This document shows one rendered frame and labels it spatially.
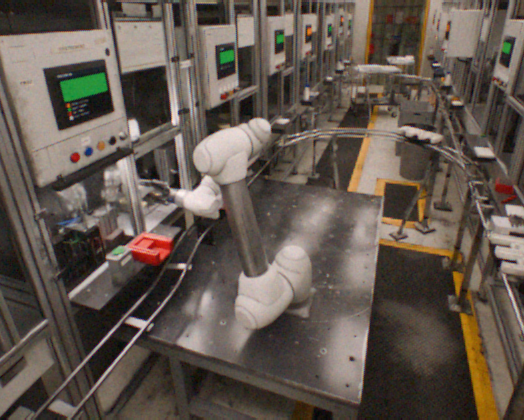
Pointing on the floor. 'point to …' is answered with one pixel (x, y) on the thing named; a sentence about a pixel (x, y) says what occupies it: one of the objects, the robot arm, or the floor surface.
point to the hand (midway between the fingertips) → (145, 188)
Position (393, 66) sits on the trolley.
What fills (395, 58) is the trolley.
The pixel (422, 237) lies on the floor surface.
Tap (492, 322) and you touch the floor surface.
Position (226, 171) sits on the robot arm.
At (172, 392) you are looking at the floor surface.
